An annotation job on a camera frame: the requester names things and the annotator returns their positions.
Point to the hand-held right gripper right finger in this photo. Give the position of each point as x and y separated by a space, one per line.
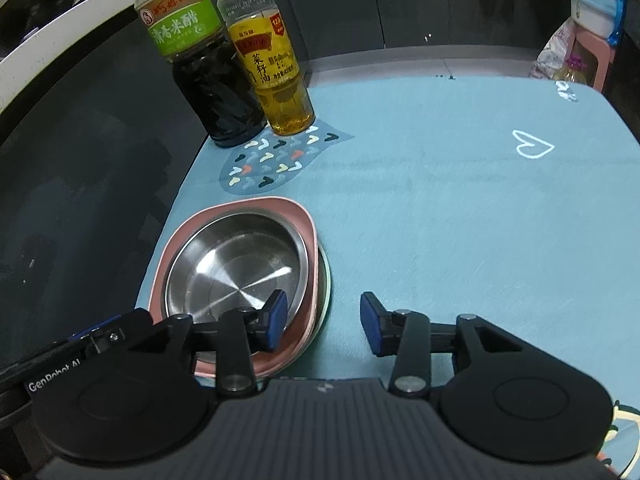
370 322

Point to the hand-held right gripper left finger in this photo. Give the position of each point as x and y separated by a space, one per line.
277 321

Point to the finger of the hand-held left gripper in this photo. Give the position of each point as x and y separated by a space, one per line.
100 328

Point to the green round plate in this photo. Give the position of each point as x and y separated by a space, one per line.
326 285

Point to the stainless steel bowl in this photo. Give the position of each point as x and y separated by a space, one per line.
235 270

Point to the pink square plate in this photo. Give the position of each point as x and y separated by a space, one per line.
306 222

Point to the blue printed tablecloth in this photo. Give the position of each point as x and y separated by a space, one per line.
425 200

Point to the black kitchen cabinets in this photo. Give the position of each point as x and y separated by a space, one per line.
75 185

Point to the cooking oil bottle yellow label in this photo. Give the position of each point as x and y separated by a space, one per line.
280 90

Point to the dark vinegar bottle green label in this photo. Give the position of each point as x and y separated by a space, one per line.
220 95

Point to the white kitchen countertop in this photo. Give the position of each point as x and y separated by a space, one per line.
30 75

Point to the yellow oil bottle purple cap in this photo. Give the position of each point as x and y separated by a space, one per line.
575 74

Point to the floral cloth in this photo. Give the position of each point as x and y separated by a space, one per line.
550 55

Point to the pink plastic stool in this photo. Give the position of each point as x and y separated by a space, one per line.
600 55

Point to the white container with blue lid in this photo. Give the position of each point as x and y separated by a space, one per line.
592 15

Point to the blue hanging tool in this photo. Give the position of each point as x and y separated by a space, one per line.
617 20

